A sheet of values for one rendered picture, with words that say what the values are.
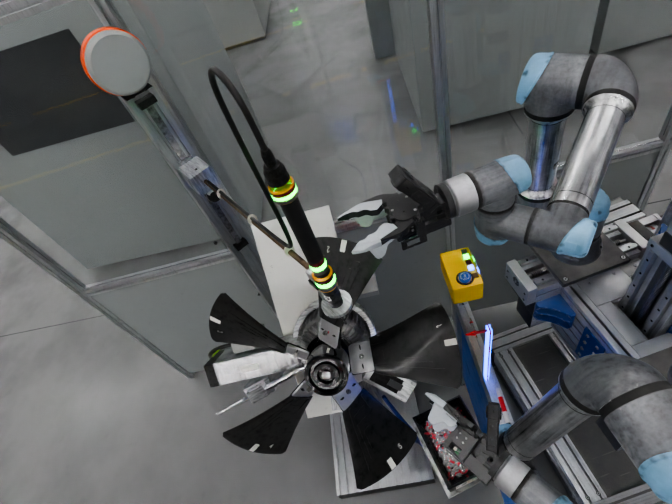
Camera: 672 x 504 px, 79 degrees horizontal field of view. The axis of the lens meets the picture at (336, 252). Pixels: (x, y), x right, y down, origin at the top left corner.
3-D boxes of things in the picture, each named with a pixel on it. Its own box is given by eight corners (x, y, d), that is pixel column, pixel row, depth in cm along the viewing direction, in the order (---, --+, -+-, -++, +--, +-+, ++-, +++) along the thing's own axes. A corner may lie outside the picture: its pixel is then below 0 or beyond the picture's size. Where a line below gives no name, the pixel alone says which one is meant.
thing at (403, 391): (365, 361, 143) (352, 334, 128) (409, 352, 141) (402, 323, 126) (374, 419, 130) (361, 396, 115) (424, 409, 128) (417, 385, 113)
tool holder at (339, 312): (311, 302, 94) (297, 277, 87) (333, 282, 96) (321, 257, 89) (335, 324, 88) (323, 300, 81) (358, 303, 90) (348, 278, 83)
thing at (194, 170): (188, 186, 128) (174, 165, 122) (207, 173, 130) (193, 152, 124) (203, 198, 122) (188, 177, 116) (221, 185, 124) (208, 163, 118)
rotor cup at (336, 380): (313, 383, 120) (306, 407, 107) (300, 338, 118) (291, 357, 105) (360, 373, 118) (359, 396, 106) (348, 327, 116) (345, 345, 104)
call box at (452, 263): (440, 270, 148) (439, 252, 141) (468, 264, 147) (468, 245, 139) (453, 307, 138) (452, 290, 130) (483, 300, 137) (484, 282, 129)
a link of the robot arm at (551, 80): (553, 234, 126) (587, 73, 84) (504, 222, 134) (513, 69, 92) (565, 207, 131) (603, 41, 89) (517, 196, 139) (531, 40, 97)
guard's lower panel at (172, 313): (185, 370, 260) (85, 292, 193) (608, 276, 228) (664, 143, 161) (184, 374, 258) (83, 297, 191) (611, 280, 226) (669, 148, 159)
